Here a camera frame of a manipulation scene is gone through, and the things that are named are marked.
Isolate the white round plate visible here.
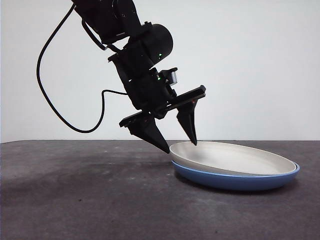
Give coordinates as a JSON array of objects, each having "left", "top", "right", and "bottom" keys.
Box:
[{"left": 169, "top": 141, "right": 298, "bottom": 176}]

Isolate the blue round plate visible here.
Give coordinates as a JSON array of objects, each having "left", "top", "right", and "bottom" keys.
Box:
[{"left": 171, "top": 159, "right": 300, "bottom": 192}]

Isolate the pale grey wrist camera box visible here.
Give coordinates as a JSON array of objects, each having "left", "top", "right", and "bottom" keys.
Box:
[{"left": 159, "top": 67, "right": 179, "bottom": 86}]

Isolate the short black cable loop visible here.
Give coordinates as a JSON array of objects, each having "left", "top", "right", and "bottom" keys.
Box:
[{"left": 81, "top": 18, "right": 118, "bottom": 52}]

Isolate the long black cable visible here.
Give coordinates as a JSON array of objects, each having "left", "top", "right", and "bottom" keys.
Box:
[{"left": 36, "top": 2, "right": 129, "bottom": 133}]

